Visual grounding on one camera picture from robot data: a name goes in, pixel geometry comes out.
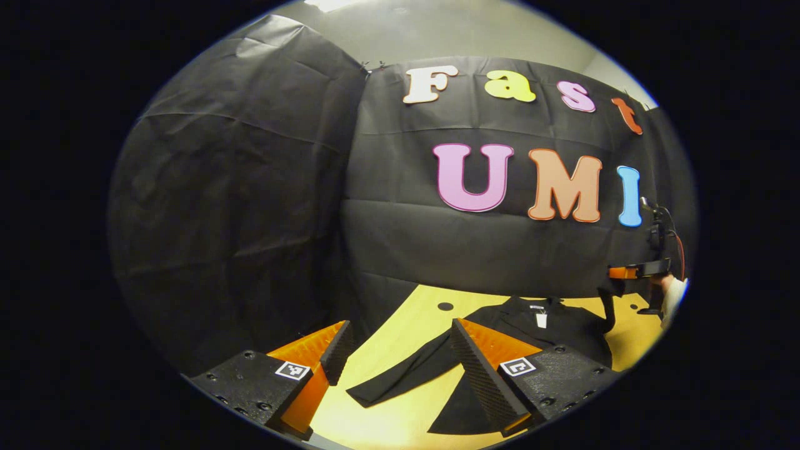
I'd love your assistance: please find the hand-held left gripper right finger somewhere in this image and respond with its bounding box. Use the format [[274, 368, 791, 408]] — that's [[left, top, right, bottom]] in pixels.
[[450, 317, 621, 438]]

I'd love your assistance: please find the black garment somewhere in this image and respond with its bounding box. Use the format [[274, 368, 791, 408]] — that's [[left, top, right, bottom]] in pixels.
[[346, 278, 616, 436]]

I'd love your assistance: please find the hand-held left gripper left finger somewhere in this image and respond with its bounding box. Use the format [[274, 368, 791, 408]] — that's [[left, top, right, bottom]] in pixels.
[[187, 321, 354, 440]]

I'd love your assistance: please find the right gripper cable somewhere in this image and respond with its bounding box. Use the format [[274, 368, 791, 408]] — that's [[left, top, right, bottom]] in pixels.
[[662, 209, 686, 281]]

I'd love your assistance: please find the black backdrop cloth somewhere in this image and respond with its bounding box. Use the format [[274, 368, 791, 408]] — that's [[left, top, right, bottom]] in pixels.
[[107, 14, 698, 382]]

